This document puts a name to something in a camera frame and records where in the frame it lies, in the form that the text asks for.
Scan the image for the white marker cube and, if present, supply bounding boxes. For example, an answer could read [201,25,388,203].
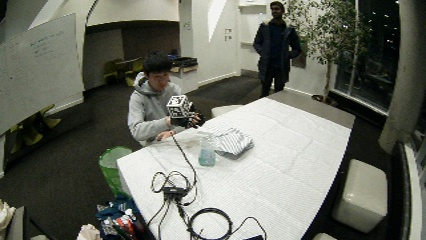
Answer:
[165,94,193,120]

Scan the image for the the person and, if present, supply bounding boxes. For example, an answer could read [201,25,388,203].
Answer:
[127,50,208,148]

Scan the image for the striped folded cloth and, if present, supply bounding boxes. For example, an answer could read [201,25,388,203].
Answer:
[207,125,256,158]

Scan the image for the clear spray bottle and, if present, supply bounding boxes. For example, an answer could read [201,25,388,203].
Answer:
[197,130,219,168]

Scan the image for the green mesh bin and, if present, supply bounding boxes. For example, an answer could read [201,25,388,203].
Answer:
[97,145,135,198]

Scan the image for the black storage bins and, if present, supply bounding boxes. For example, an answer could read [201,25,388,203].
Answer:
[168,55,200,75]

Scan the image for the black hub box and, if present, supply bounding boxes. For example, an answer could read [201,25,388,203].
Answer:
[161,186,191,201]

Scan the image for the white tablecloth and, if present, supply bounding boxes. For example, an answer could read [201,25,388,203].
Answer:
[116,96,353,240]

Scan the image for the yellow-green chairs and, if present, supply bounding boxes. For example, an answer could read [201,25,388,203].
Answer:
[101,56,147,87]

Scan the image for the blue bag of packets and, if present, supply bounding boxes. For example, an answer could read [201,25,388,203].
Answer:
[95,194,151,240]

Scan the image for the green chairs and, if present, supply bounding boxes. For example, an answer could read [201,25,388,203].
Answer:
[6,104,63,148]

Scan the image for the white whiteboard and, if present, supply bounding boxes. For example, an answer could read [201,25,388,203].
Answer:
[0,12,87,135]

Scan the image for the white crumpled bag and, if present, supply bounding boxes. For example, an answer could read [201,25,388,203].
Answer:
[75,223,104,240]

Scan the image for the indoor tree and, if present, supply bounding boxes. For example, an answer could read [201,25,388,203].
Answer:
[285,0,370,106]

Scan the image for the large white cube stool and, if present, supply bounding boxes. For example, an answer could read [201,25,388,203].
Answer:
[330,158,389,234]

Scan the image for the dark window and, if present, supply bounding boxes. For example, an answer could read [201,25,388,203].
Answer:
[334,0,404,113]

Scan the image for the white round column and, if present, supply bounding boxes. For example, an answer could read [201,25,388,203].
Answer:
[377,0,426,155]

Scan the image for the thin black glove cable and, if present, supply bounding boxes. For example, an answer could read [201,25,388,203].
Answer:
[171,125,200,189]

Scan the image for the looped thin black cable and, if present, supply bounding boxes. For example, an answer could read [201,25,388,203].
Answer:
[149,170,200,208]

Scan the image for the hanging black cables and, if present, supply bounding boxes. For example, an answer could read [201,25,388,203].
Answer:
[145,197,173,232]

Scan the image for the thick black coiled cable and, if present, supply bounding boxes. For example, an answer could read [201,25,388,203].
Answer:
[185,207,235,240]

